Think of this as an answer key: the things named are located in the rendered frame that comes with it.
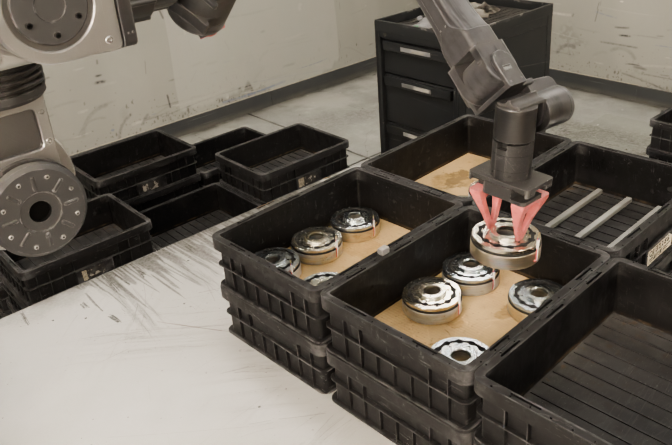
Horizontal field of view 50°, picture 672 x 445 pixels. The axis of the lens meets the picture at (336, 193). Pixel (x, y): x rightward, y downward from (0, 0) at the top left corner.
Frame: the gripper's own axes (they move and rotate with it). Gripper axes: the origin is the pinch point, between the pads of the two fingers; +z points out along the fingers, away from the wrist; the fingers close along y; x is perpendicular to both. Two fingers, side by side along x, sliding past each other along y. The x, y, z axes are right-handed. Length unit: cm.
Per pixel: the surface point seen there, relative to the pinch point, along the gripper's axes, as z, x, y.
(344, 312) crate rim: 13.0, 19.1, 15.0
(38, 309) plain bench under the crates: 39, 42, 90
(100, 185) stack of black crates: 52, -9, 166
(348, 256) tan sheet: 22.5, -3.4, 37.8
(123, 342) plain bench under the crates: 38, 34, 64
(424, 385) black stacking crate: 19.1, 17.5, 0.0
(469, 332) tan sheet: 21.4, 0.3, 4.9
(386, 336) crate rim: 12.8, 18.9, 6.3
